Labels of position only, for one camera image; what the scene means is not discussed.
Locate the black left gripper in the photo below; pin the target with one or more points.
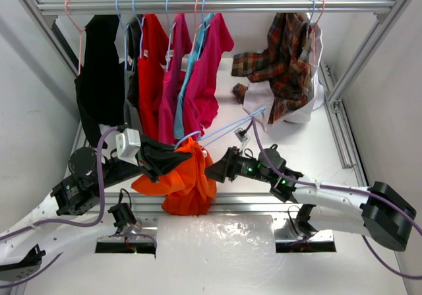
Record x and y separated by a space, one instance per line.
146 160

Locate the teal hanging garment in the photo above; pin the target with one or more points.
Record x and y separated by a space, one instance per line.
178 127

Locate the orange t shirt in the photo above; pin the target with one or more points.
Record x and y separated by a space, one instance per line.
187 190

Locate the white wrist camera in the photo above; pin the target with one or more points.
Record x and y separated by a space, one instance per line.
242 135
128 145

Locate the grey hanging garment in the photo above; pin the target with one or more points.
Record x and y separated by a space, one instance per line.
131 45

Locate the red hanging t shirt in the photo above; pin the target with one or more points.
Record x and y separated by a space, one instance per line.
151 73

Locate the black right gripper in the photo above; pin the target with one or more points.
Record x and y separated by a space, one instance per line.
228 167

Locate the magenta hanging shirt right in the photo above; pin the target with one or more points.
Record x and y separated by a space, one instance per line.
200 105

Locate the plaid flannel shirt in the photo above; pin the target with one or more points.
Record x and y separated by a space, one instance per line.
284 64

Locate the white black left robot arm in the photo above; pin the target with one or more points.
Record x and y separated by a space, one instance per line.
75 209

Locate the magenta hanging shirt left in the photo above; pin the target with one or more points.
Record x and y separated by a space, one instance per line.
173 79

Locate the aluminium hanging rail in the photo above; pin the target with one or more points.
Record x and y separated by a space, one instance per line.
219 6

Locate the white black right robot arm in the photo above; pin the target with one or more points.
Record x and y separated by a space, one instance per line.
378 212

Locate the black hanging garment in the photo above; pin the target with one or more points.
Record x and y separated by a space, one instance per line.
100 92

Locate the magenta hanging shirt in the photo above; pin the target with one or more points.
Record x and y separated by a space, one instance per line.
173 79
200 105

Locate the white hanging garment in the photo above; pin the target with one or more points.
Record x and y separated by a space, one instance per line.
253 96

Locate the blue hanger right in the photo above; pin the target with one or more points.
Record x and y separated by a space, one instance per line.
308 29

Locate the aluminium frame front rail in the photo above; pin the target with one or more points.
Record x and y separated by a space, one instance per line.
257 203

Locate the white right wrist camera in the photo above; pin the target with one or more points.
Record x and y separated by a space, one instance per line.
242 135

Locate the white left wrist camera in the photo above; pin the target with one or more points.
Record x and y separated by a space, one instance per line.
128 145

